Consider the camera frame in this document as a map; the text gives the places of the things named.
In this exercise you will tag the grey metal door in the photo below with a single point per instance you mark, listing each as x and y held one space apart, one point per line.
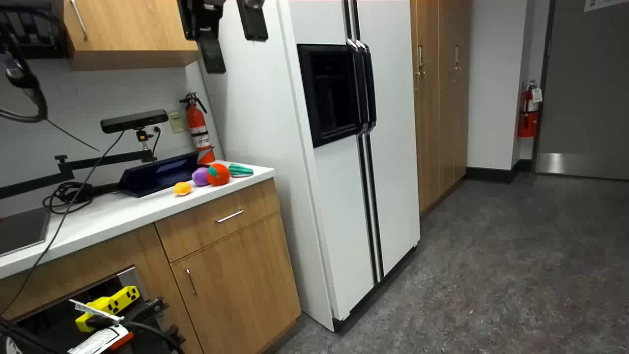
582 85

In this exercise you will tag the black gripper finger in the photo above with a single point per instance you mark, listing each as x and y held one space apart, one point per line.
208 40
252 20

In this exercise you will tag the wooden base cabinet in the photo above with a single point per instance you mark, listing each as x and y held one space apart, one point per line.
242 296

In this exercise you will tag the black stereo camera bar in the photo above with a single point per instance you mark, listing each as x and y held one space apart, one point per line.
134 121

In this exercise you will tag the dark blue flat case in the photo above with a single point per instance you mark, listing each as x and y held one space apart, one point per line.
157 176

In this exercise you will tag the tall wooden pantry cabinets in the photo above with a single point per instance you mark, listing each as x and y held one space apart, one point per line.
438 99

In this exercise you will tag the white side-by-side refrigerator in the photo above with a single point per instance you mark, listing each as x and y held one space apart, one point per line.
385 197

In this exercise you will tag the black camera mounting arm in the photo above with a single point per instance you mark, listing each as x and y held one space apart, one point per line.
98 160

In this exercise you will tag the red plush tomato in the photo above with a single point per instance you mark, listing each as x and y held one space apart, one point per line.
218 174

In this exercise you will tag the teal green plush toy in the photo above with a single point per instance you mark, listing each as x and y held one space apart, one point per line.
240 170

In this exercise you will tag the purple plush toy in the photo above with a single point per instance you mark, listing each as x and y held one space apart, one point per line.
198 176

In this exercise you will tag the orange plush toy fruit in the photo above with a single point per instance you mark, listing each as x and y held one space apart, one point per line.
181 189

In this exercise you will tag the stainless steel sink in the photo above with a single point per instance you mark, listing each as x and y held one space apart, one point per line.
20 231

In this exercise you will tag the beige wall outlet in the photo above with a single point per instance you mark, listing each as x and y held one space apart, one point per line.
175 123

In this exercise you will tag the red fire extinguisher white tag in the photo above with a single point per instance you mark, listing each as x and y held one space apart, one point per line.
527 119

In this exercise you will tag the white red printed packet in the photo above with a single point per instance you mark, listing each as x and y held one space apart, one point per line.
98 341

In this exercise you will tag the yellow tool in drawer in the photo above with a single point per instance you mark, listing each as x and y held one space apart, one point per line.
108 303

